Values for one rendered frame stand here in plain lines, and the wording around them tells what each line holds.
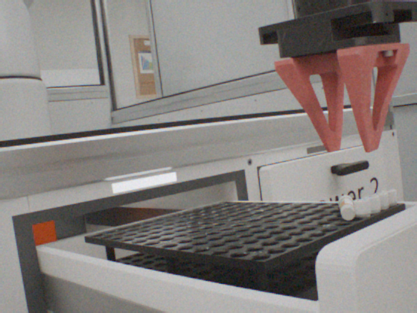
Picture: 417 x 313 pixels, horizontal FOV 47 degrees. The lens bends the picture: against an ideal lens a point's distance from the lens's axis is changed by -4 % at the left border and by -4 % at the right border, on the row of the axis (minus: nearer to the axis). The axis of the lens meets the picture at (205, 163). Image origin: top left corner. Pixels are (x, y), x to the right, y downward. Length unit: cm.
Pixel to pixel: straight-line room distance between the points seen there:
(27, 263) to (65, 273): 5
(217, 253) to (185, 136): 25
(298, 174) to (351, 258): 49
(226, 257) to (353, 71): 14
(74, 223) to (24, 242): 49
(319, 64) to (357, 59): 6
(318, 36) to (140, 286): 20
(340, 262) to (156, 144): 37
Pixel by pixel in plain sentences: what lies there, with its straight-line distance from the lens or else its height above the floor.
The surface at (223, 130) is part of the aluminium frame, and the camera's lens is 59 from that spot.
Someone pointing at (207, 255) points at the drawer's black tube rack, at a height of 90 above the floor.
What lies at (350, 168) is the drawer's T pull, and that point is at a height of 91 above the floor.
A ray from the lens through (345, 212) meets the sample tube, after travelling 38.
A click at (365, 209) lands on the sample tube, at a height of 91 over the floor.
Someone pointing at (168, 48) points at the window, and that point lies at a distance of 59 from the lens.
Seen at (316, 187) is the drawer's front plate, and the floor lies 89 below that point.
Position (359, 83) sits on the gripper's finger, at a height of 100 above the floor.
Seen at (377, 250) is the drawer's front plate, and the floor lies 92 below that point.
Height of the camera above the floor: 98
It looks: 3 degrees down
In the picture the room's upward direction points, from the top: 8 degrees counter-clockwise
